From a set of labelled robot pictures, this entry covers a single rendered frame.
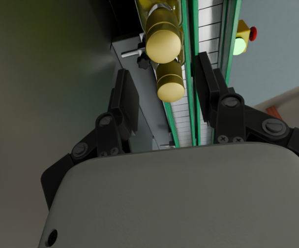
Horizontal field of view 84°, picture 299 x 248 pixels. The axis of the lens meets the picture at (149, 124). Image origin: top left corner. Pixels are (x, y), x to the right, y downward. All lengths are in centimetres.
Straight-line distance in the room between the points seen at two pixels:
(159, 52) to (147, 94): 43
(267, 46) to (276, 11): 15
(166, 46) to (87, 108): 14
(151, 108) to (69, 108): 46
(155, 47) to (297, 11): 82
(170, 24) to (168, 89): 7
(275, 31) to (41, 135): 92
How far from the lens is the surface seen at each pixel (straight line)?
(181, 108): 66
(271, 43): 98
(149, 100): 62
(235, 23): 41
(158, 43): 17
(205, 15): 48
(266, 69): 107
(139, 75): 54
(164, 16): 19
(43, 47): 22
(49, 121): 19
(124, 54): 41
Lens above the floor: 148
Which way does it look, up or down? 36 degrees down
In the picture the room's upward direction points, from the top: 179 degrees counter-clockwise
